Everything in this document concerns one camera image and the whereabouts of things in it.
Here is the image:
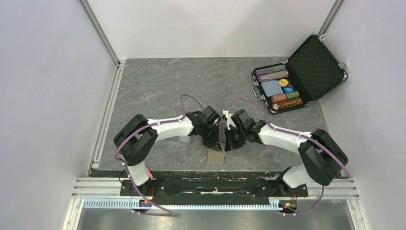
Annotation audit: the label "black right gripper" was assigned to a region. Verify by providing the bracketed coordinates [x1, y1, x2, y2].
[224, 125, 247, 151]

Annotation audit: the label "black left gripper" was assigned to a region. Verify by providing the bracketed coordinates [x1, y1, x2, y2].
[200, 123, 221, 152]

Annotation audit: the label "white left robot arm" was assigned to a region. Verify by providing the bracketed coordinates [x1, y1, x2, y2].
[113, 106, 222, 195]

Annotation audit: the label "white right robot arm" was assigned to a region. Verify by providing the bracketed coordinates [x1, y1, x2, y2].
[223, 109, 349, 196]

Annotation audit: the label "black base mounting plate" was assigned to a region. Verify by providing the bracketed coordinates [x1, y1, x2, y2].
[139, 171, 308, 206]

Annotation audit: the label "poker chips in case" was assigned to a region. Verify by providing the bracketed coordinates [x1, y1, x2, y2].
[252, 63, 305, 114]

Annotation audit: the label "black poker chip case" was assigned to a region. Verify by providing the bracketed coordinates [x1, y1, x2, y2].
[252, 34, 348, 111]

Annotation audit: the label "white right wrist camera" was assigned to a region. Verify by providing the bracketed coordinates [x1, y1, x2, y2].
[222, 110, 236, 130]

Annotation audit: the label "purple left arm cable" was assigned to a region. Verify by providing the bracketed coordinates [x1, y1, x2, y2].
[114, 94, 205, 217]

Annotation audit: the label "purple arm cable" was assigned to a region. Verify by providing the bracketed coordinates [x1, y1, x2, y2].
[114, 94, 205, 217]
[224, 97, 351, 217]

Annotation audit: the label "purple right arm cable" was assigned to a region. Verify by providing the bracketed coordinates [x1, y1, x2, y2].
[224, 97, 351, 217]

